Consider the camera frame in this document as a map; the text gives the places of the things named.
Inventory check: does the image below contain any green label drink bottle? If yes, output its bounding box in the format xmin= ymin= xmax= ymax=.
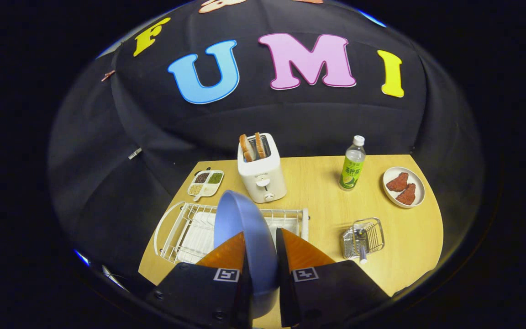
xmin=339 ymin=135 xmax=367 ymax=191

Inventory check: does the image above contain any white toaster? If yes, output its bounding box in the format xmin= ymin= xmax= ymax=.
xmin=237 ymin=133 xmax=287 ymax=204

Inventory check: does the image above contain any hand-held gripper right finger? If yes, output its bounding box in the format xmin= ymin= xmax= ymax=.
xmin=276 ymin=228 xmax=389 ymax=329

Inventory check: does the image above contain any white divided bean tray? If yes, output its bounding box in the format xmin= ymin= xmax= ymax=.
xmin=187 ymin=170 xmax=225 ymax=202

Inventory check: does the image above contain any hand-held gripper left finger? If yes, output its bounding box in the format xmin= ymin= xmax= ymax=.
xmin=147 ymin=231 xmax=252 ymax=329

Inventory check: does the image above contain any metal wire basket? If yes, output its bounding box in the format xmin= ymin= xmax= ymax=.
xmin=342 ymin=218 xmax=385 ymax=261

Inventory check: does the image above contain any white plate with meat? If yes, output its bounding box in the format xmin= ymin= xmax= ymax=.
xmin=383 ymin=166 xmax=426 ymax=209

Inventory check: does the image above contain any white wire dish rack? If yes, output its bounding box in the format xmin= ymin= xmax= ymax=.
xmin=153 ymin=201 xmax=310 ymax=265

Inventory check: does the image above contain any red meat piece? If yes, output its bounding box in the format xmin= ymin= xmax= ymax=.
xmin=396 ymin=183 xmax=416 ymax=206
xmin=386 ymin=172 xmax=410 ymax=192

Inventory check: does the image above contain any blue plate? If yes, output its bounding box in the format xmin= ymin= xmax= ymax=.
xmin=213 ymin=190 xmax=279 ymax=319

